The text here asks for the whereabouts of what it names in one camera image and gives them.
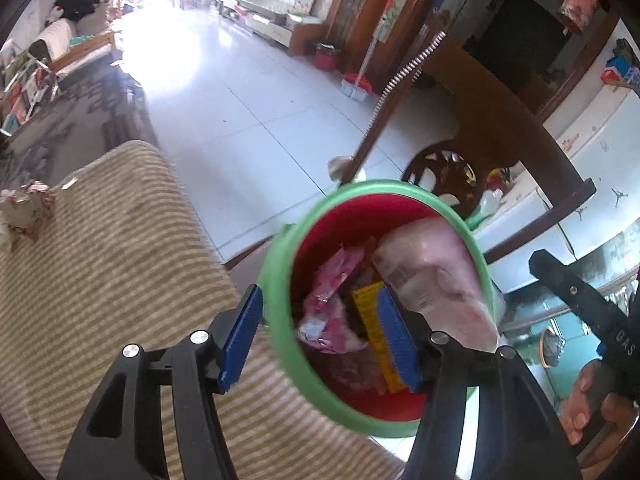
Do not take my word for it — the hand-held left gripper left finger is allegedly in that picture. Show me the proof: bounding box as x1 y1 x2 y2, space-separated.
56 284 264 480

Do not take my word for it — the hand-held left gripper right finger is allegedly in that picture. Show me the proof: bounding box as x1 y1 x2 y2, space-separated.
376 285 583 480

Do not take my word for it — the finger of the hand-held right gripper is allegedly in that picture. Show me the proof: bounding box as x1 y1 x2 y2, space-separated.
528 249 628 341

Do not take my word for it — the yellow drink carton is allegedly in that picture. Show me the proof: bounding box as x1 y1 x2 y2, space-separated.
350 281 408 393

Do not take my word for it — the red bucket with green rim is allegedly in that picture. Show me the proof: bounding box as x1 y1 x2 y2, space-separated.
256 179 507 438

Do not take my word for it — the pale pink plastic bag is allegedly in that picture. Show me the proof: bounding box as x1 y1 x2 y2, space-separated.
372 217 501 353

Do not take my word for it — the pink snack wrapper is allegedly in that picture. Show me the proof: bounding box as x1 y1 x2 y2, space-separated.
297 245 371 353

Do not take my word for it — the person's right hand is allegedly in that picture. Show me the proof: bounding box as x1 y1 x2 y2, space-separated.
560 359 640 466

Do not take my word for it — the white refrigerator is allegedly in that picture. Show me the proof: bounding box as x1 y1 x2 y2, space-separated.
470 20 640 296

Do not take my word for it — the brown wooden chair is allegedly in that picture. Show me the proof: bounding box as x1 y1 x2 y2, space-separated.
340 35 598 266

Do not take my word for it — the blue and red carton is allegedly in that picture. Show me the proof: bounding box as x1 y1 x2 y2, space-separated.
601 51 640 87

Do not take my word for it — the red tin can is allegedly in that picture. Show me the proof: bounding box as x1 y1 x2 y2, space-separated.
557 0 599 36

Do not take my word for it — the grey patterned table cover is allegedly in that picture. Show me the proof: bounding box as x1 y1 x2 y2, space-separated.
0 57 161 196

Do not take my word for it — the small red waste bin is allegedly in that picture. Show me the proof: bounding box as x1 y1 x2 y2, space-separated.
314 41 345 73

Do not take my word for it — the low white tv cabinet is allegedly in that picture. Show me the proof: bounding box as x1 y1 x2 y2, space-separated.
216 0 326 56

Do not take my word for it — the stack of colourful books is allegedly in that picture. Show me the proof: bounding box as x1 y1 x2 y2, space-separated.
0 47 63 133

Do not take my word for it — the white cushion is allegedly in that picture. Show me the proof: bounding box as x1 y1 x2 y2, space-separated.
36 19 77 59

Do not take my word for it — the black bag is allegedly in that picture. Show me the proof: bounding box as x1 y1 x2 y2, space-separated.
47 0 101 23

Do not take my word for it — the long-handled dustpan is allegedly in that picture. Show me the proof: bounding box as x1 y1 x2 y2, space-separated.
341 0 408 101

